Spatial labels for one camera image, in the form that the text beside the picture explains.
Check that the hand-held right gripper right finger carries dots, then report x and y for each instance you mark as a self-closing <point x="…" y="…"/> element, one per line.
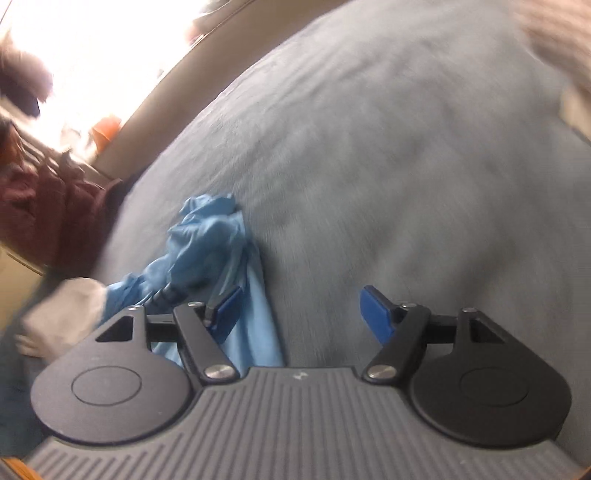
<point x="376" y="314"/>

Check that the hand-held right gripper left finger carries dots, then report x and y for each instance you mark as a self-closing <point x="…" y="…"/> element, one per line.
<point x="226" y="309"/>

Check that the light blue printed t-shirt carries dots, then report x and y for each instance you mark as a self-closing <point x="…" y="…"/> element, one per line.
<point x="203" y="240"/>

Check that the grey bed blanket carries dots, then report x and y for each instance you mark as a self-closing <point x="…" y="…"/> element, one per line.
<point x="392" y="184"/>

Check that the white folded shirt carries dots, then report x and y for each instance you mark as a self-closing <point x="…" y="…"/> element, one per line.
<point x="64" y="318"/>

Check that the orange plastic bag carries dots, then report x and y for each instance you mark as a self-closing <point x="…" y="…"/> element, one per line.
<point x="106" y="131"/>

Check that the barred window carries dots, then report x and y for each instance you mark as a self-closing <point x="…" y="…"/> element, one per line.
<point x="115" y="55"/>

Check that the cream folded cloth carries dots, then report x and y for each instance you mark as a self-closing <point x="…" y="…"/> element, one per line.
<point x="577" y="110"/>

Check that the checked folded cloth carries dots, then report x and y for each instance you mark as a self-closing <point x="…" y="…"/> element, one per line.
<point x="558" y="32"/>

